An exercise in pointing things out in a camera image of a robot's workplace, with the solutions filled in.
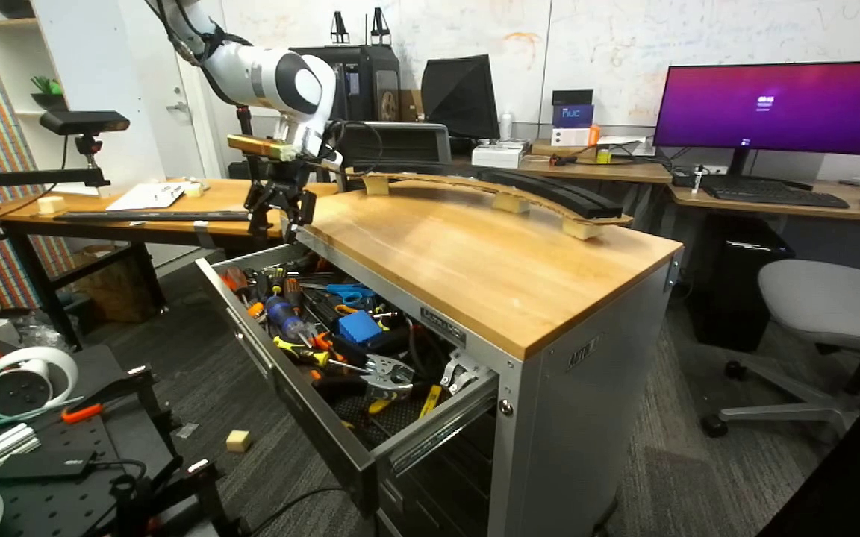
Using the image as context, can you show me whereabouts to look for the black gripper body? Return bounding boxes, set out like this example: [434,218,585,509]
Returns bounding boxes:
[246,151,322,215]

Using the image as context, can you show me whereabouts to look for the grey metal tool drawer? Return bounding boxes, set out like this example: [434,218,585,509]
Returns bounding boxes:
[194,239,501,519]

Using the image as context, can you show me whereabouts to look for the white papers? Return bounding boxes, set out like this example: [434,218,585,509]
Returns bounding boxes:
[104,179,208,215]

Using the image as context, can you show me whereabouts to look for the black mesh office chair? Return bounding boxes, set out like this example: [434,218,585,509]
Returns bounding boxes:
[332,120,453,169]

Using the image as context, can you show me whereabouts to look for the blue plastic box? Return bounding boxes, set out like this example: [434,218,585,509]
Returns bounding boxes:
[334,306,385,349]

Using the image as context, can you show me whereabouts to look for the black equipment box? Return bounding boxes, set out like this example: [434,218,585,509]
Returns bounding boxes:
[291,42,404,125]

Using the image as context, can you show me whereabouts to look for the curved wooden stand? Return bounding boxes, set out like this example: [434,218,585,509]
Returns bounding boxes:
[347,167,640,243]

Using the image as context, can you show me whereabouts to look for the silver pliers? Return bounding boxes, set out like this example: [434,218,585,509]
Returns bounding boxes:
[358,349,419,395]

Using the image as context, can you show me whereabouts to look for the wooden side table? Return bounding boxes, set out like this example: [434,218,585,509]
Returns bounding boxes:
[0,176,291,345]

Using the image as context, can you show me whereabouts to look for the black angular panel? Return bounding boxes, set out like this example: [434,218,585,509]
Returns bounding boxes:
[419,49,501,155]

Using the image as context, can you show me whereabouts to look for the white flat box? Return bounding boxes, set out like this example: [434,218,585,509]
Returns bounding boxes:
[470,139,529,169]

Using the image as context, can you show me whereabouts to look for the white shelf unit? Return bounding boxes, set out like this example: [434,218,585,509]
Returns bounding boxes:
[0,0,171,187]

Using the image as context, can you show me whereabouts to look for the white tape roll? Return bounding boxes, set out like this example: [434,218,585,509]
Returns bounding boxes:
[0,342,85,424]

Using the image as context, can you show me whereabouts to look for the curved black bar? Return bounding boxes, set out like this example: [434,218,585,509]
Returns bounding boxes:
[467,164,628,224]

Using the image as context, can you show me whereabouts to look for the blue white carton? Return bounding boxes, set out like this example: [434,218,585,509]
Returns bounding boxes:
[550,87,598,151]

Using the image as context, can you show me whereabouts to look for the grey cabinet with wooden top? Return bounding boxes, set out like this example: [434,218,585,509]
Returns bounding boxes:
[291,184,688,537]

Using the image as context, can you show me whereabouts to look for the wooden office desk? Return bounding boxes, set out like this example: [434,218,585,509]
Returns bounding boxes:
[507,148,860,230]

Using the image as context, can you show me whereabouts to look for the black computer tower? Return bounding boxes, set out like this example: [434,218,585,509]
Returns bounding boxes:
[689,212,788,352]

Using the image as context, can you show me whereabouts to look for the black keyboard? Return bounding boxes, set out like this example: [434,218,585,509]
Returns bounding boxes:
[695,173,850,212]

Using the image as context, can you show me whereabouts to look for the monitor with purple screen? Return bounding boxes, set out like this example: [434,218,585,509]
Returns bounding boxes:
[650,55,860,181]

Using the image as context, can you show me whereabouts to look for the grey fabric office chair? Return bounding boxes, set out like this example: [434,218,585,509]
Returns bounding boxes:
[700,255,860,440]

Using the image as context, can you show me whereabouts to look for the orange handled pliers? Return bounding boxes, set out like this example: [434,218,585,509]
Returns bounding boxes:
[219,264,258,297]

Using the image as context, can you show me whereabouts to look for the blue handled scissors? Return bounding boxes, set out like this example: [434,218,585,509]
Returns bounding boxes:
[322,281,374,306]

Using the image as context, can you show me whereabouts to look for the blue handled screwdriver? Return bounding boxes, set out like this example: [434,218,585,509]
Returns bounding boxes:
[262,291,306,342]

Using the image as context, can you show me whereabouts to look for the yellow orange handled tool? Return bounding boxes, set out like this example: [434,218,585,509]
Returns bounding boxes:
[268,330,340,379]

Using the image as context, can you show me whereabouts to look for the black stereo camera on stand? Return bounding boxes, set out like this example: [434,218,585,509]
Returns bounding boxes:
[35,103,134,184]

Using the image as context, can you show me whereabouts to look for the orange handled clamp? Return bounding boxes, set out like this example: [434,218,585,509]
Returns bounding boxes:
[58,400,110,430]

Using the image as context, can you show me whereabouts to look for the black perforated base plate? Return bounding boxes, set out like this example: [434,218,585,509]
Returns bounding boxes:
[0,415,185,537]

